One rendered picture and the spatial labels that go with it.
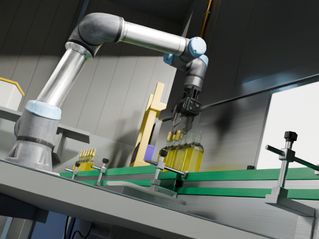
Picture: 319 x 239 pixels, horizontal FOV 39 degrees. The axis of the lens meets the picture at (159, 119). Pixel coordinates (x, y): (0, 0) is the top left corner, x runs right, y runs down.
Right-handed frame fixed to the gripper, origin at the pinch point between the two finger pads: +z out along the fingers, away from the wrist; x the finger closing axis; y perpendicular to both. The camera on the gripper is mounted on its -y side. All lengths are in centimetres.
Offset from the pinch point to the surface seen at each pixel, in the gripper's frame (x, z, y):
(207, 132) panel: 12.2, -4.7, 2.3
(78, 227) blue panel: -14, 48, -51
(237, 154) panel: 12.3, 6.9, 27.9
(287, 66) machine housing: 15, -27, 42
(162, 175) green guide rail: -6.1, 20.5, 8.6
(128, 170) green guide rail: -13.5, 20.0, -8.4
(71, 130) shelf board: 8, -30, -228
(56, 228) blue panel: -14, 51, -89
